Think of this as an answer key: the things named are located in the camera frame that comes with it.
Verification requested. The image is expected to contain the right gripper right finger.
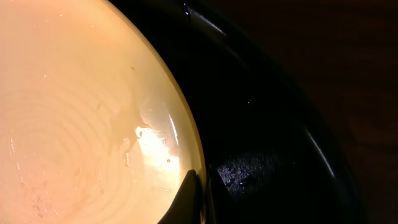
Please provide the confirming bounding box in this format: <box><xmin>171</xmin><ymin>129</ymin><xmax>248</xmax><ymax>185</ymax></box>
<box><xmin>205</xmin><ymin>166</ymin><xmax>243</xmax><ymax>224</ymax></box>

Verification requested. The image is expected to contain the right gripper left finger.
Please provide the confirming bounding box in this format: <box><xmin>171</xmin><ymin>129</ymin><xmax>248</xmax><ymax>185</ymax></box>
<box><xmin>158</xmin><ymin>169</ymin><xmax>202</xmax><ymax>224</ymax></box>

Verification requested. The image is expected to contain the large round black tray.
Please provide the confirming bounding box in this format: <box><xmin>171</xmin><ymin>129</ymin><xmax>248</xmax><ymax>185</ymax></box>
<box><xmin>114</xmin><ymin>1</ymin><xmax>366</xmax><ymax>223</ymax></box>

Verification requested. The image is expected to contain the yellow plate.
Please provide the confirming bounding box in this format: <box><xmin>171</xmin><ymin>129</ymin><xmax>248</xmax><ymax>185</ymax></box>
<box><xmin>1</xmin><ymin>0</ymin><xmax>206</xmax><ymax>223</ymax></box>

